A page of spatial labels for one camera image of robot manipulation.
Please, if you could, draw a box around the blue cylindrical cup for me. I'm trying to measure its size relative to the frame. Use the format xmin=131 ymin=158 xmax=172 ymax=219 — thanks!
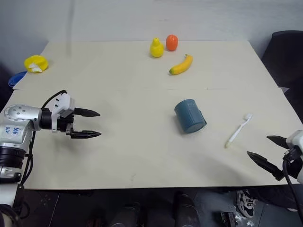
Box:
xmin=174 ymin=99 xmax=207 ymax=135

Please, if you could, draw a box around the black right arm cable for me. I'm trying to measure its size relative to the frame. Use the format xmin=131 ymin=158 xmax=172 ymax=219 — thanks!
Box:
xmin=282 ymin=151 xmax=303 ymax=220

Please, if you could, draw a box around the black and white sneaker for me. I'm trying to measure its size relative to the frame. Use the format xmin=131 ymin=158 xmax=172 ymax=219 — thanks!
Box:
xmin=236 ymin=189 xmax=257 ymax=218

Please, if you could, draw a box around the orange toy fruit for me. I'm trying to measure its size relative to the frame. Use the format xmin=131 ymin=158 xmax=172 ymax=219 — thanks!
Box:
xmin=166 ymin=34 xmax=178 ymax=52

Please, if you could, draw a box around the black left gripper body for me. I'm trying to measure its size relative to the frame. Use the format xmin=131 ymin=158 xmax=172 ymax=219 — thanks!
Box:
xmin=56 ymin=108 xmax=77 ymax=136

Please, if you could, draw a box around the white toothbrush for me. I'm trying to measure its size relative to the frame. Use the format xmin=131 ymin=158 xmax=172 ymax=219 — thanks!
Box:
xmin=224 ymin=113 xmax=253 ymax=148

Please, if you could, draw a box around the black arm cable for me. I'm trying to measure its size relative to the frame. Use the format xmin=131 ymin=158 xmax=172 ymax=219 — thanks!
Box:
xmin=282 ymin=151 xmax=303 ymax=220
xmin=18 ymin=89 xmax=68 ymax=187

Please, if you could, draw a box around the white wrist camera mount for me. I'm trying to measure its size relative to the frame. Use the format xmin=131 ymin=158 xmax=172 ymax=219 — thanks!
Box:
xmin=51 ymin=93 xmax=76 ymax=133
xmin=285 ymin=130 xmax=303 ymax=184

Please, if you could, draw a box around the blue round plate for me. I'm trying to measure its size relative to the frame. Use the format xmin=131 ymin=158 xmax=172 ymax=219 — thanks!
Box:
xmin=8 ymin=70 xmax=28 ymax=87

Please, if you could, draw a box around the yellow toy pear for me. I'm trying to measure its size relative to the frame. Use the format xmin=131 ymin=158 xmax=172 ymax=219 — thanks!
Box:
xmin=149 ymin=37 xmax=164 ymax=58

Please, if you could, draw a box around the yellow round container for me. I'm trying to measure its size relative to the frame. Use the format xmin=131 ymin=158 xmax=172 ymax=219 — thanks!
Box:
xmin=24 ymin=55 xmax=50 ymax=73

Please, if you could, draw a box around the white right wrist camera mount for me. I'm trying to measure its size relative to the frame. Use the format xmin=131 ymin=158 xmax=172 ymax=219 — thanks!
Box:
xmin=285 ymin=130 xmax=303 ymax=184

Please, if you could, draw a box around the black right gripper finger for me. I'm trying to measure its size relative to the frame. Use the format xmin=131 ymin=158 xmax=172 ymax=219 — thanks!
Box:
xmin=246 ymin=151 xmax=285 ymax=182
xmin=266 ymin=135 xmax=291 ymax=150

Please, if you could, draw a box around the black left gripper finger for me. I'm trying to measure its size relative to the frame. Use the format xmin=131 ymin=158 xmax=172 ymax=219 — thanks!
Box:
xmin=74 ymin=107 xmax=101 ymax=118
xmin=70 ymin=129 xmax=102 ymax=139

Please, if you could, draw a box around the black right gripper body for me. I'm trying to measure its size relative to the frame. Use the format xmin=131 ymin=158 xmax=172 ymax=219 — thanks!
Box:
xmin=282 ymin=146 xmax=302 ymax=179

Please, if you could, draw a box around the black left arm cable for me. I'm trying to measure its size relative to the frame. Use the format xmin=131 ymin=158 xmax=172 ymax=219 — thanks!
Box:
xmin=18 ymin=89 xmax=68 ymax=187

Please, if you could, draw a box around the black chair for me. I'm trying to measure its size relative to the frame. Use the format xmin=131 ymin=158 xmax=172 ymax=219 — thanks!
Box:
xmin=261 ymin=30 xmax=303 ymax=126

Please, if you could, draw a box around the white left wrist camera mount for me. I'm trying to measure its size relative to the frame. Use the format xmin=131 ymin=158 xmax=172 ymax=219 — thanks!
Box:
xmin=51 ymin=93 xmax=76 ymax=133

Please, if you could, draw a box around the yellow toy banana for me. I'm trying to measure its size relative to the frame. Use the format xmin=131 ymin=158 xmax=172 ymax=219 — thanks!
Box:
xmin=169 ymin=53 xmax=194 ymax=76

